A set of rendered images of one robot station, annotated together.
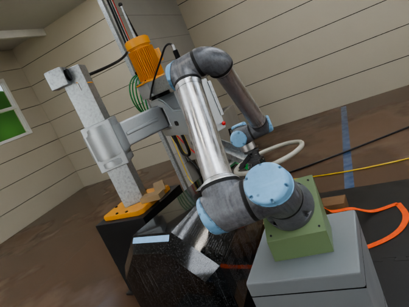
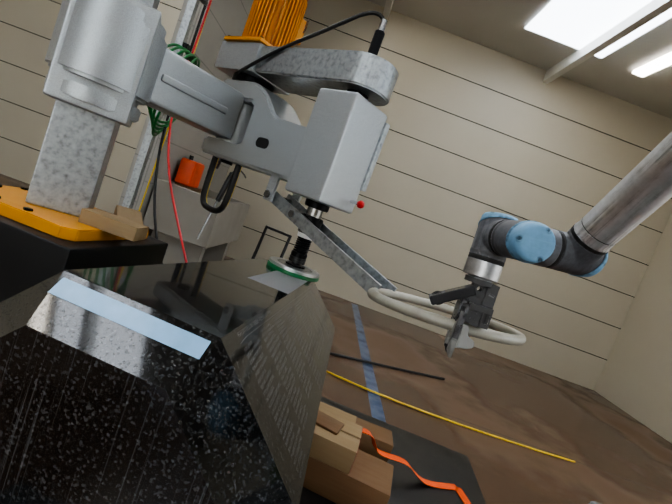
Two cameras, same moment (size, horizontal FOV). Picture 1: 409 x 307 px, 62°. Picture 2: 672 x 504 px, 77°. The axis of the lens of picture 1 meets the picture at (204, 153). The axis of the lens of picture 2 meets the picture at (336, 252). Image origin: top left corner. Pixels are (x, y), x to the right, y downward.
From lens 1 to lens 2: 139 cm
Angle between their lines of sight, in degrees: 29
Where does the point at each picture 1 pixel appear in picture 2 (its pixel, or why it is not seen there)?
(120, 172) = (84, 126)
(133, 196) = (68, 193)
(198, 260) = (248, 466)
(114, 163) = (93, 97)
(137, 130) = (182, 91)
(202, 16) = not seen: hidden behind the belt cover
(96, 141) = (98, 22)
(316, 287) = not seen: outside the picture
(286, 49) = not seen: hidden behind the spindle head
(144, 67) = (274, 20)
